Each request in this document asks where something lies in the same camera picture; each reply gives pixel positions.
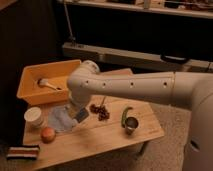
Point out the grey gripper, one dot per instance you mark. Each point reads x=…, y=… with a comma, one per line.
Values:
x=75, y=105

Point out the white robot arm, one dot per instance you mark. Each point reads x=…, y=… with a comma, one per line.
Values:
x=190, y=90

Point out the dark grape bunch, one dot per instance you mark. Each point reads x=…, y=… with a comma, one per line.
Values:
x=101, y=111

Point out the light blue cloth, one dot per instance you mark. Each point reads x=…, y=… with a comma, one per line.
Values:
x=59, y=119

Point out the yellow plastic bin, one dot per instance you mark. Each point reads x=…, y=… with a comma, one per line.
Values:
x=55, y=72

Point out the green pepper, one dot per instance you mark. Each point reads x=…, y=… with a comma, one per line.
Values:
x=124, y=115

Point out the red apple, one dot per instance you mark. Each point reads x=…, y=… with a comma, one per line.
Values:
x=47, y=134

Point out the white cup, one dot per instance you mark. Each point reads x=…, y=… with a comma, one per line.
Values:
x=34, y=117

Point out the metal cup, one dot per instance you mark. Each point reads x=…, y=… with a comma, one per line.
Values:
x=131, y=123

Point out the metal pole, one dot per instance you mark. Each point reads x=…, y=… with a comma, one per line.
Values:
x=71, y=37

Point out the striped eraser block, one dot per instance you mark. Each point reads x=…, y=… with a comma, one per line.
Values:
x=23, y=152

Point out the white shelf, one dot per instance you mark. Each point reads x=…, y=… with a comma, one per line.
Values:
x=137, y=8

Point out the wooden handled brush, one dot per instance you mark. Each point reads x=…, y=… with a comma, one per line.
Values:
x=44, y=83

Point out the grey metal rail case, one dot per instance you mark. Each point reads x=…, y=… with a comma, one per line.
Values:
x=132, y=59

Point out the black handle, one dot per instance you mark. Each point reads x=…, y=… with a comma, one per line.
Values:
x=174, y=60

